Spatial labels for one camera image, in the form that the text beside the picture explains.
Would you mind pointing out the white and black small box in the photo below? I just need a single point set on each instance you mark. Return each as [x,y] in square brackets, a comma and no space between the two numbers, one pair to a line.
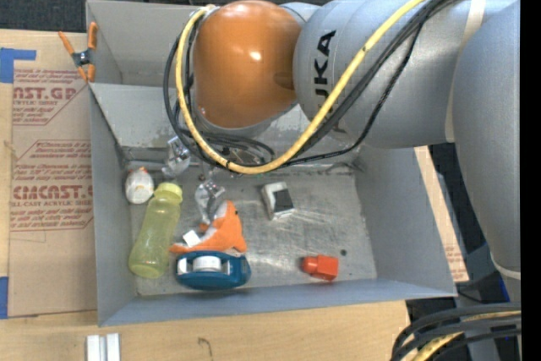
[279,198]

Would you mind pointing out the blue and white tape dispenser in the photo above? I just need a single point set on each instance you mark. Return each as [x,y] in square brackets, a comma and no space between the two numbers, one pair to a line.
[211,272]

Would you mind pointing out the orange plush fish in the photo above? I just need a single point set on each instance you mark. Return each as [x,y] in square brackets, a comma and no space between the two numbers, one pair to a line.
[224,232]

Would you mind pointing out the white round toy orange top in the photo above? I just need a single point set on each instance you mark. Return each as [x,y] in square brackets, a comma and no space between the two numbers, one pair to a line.
[138,187]

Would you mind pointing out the red-orange small block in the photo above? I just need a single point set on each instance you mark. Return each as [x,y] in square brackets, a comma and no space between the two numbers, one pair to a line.
[323,267]

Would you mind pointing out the grey metal bin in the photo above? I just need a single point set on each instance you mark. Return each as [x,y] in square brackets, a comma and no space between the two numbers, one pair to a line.
[304,224]

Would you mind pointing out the yellow-green plastic bottle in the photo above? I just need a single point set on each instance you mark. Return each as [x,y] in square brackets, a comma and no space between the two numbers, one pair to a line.
[154,232]

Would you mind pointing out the brown cardboard board red print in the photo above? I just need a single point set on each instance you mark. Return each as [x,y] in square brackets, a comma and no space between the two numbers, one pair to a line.
[46,224]

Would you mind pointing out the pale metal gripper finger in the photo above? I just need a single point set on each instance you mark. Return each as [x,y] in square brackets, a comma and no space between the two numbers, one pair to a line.
[210,192]
[178,150]

